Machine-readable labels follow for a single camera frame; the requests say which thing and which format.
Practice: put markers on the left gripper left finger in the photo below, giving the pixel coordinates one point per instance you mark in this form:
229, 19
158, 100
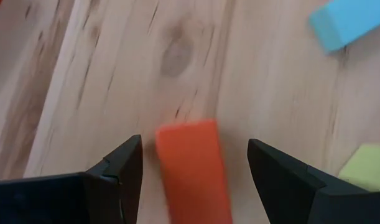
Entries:
53, 202

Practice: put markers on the teal long block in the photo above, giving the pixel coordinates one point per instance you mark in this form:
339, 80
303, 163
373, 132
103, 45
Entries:
348, 21

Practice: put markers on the green cube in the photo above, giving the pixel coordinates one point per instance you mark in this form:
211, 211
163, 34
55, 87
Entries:
367, 168

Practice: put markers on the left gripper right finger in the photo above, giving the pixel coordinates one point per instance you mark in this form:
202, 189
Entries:
301, 202

